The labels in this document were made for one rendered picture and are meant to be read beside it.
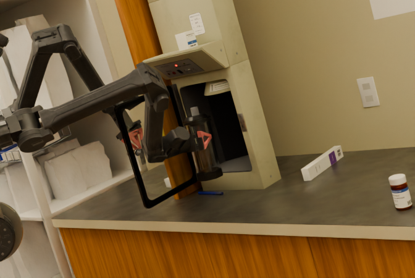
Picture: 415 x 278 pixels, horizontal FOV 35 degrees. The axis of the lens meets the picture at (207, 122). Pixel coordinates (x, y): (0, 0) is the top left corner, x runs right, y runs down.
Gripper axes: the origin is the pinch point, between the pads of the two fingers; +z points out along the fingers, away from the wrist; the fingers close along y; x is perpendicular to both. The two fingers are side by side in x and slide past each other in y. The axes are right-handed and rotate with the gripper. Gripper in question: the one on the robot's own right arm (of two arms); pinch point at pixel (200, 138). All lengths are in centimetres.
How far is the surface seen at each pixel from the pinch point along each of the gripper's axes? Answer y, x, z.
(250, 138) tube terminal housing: -16.3, 3.8, 8.4
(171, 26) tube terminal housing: 6.8, -42.7, 5.9
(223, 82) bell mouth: -7.3, -17.8, 11.3
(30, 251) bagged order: 141, 49, 5
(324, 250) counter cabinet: -56, 36, -19
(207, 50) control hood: -15.9, -30.6, -3.6
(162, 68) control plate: 9.8, -28.1, -0.8
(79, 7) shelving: 110, -69, 52
